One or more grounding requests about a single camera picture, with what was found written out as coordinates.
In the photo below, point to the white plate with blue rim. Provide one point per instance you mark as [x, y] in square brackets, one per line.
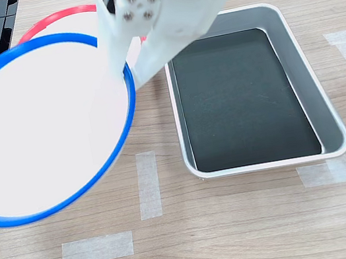
[41, 126]

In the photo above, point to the white plate with red rim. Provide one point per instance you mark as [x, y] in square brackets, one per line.
[51, 18]

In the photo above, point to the black mat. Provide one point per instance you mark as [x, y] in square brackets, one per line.
[241, 100]

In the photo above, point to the steel tray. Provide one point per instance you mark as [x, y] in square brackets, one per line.
[302, 63]

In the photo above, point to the short translucent tape strip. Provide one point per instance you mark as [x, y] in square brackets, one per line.
[326, 173]
[148, 184]
[97, 249]

